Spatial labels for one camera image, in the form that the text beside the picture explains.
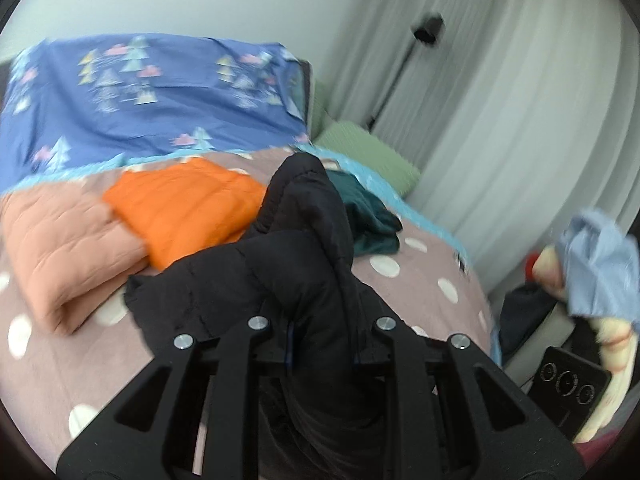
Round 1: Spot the white curtain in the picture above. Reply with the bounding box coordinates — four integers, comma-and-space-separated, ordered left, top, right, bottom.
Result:
320, 0, 640, 307

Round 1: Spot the black phone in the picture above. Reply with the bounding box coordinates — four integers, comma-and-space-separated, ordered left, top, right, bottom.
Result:
528, 345, 613, 437

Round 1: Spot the black hooded puffer jacket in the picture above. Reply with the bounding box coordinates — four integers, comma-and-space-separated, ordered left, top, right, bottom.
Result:
123, 152, 410, 480

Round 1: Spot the green pillow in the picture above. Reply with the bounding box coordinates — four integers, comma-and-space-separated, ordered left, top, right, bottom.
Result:
314, 120, 422, 199

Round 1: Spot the teal garment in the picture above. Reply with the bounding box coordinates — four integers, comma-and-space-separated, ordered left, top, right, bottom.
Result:
325, 170, 404, 257

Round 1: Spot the dark cloth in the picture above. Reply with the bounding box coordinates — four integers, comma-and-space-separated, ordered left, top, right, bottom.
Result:
499, 282, 567, 357

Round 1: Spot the blue tree-print sheet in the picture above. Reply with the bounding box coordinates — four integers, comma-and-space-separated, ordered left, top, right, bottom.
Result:
0, 33, 314, 194

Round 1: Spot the black floor lamp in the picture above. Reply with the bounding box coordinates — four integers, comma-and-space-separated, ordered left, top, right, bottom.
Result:
367, 11, 447, 129

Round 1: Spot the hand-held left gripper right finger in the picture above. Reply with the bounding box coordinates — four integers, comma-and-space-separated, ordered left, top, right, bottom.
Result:
352, 316, 587, 480

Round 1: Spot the light blue cloth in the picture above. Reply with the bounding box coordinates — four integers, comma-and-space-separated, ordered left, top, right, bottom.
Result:
559, 207, 640, 334

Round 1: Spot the orange puffer garment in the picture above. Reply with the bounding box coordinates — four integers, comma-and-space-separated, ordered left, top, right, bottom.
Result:
102, 157, 269, 269

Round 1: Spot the cream plush toy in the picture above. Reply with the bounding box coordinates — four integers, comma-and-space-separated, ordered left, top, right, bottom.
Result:
524, 245, 640, 442

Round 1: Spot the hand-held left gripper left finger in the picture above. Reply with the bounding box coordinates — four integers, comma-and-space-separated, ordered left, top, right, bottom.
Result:
56, 316, 294, 480

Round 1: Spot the salmon quilted garment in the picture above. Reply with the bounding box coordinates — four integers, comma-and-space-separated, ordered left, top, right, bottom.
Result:
0, 179, 152, 337

